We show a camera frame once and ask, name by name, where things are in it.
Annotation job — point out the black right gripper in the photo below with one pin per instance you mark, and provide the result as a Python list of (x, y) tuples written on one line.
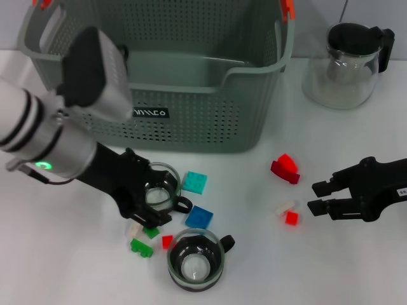
[(381, 187)]

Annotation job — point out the teal square toy brick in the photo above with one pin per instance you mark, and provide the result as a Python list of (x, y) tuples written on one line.
[(194, 182)]

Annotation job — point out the dark red toy brick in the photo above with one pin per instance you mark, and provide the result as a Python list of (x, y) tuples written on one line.
[(283, 174)]

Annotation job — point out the green sloped toy brick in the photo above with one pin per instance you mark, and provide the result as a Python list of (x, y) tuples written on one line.
[(152, 233)]

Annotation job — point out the glass teapot with black lid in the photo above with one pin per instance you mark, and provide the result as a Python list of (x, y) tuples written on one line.
[(340, 90)]

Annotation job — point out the small red toy brick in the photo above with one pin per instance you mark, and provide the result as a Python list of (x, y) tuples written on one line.
[(167, 243), (291, 218)]

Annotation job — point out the green notched toy brick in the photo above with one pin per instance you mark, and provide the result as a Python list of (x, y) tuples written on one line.
[(140, 246)]

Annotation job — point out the grey perforated plastic storage bin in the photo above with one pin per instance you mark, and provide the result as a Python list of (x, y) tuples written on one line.
[(206, 120)]

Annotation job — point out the blue square toy brick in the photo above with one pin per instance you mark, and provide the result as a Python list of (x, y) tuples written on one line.
[(198, 217)]

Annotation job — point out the white toy brick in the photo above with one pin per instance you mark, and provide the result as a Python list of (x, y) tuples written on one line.
[(283, 207), (133, 231)]

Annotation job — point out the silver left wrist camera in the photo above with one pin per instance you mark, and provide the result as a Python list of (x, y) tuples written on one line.
[(95, 73)]

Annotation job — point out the bright red toy brick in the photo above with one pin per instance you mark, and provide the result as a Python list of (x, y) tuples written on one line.
[(286, 162)]

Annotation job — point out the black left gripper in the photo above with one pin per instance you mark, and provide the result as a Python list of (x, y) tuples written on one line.
[(117, 178)]

